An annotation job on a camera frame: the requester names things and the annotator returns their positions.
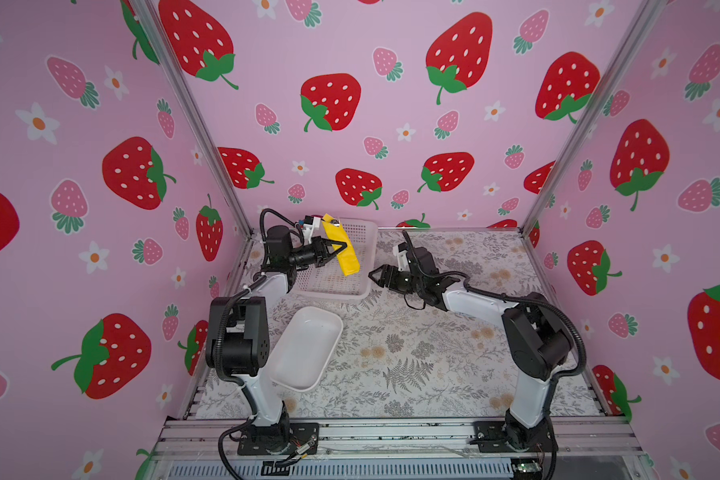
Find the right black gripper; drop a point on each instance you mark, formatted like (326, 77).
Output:
(383, 277)

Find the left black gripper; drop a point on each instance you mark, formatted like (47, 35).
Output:
(317, 252)

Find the yellow paper napkin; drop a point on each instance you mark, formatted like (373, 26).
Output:
(343, 248)

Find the white plastic perforated basket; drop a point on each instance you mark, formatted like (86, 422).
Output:
(329, 282)

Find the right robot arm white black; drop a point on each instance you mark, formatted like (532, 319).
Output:
(543, 343)

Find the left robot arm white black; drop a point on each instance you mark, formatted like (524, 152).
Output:
(238, 343)

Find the white oval ceramic tray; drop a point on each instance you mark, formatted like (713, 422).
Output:
(304, 350)

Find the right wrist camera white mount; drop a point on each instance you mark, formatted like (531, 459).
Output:
(400, 252)

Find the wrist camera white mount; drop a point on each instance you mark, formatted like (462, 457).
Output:
(309, 226)
(400, 252)

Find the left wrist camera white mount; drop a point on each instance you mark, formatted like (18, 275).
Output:
(309, 226)

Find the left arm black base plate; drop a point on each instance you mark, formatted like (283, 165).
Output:
(300, 438)

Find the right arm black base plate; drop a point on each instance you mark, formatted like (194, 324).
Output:
(512, 437)

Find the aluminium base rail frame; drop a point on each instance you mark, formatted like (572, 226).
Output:
(420, 448)

